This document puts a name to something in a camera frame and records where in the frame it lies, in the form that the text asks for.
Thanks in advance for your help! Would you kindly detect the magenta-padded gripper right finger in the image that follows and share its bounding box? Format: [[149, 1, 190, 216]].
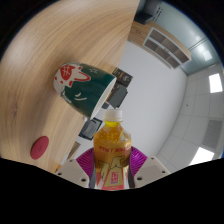
[[129, 145, 172, 189]]

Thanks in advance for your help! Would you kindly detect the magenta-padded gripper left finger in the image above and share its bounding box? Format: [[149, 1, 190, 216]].
[[54, 148, 98, 189]]

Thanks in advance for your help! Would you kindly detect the yellow-labelled drink bottle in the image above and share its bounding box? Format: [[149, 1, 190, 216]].
[[93, 108, 133, 191]]

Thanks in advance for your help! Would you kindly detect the flat round red coaster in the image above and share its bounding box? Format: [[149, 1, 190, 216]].
[[30, 135, 50, 161]]

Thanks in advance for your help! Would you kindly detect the large ceiling light panel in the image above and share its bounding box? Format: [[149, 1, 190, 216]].
[[189, 147, 215, 167]]

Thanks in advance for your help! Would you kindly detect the ceiling air vent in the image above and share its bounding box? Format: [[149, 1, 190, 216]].
[[201, 119, 223, 149]]

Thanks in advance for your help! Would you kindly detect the black padded office chair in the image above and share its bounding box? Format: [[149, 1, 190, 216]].
[[106, 83, 129, 109]]

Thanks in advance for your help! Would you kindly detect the green and white mug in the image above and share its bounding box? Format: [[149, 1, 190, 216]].
[[53, 61, 118, 120]]

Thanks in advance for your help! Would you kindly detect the large dark printed box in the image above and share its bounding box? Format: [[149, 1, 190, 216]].
[[111, 71, 129, 86]]

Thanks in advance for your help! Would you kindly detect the small dark printed box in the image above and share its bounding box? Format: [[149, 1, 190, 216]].
[[116, 67, 134, 81]]

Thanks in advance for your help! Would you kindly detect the small ceiling light panel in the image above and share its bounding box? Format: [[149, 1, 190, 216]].
[[208, 73, 223, 94]]

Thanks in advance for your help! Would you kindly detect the wooden shelf cabinet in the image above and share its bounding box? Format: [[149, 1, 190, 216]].
[[127, 20, 193, 70]]

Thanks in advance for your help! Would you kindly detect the black sofa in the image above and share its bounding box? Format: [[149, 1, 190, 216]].
[[134, 0, 164, 25]]

